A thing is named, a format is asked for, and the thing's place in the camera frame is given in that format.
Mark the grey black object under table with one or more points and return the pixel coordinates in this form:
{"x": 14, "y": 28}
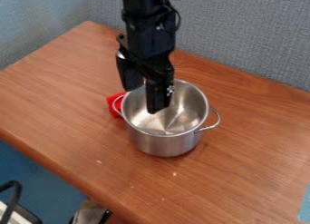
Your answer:
{"x": 91, "y": 213}

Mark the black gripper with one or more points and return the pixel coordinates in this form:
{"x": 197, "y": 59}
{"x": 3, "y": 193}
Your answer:
{"x": 143, "y": 57}

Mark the white black device corner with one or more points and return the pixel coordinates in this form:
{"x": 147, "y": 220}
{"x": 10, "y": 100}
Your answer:
{"x": 20, "y": 216}

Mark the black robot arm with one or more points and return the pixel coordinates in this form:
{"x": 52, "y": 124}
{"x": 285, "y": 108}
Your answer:
{"x": 150, "y": 7}

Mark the red plastic block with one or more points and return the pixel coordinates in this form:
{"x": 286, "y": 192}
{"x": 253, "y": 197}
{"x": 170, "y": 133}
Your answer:
{"x": 115, "y": 101}

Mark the stainless steel pot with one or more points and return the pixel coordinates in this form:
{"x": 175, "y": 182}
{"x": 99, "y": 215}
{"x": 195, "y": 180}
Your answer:
{"x": 169, "y": 133}

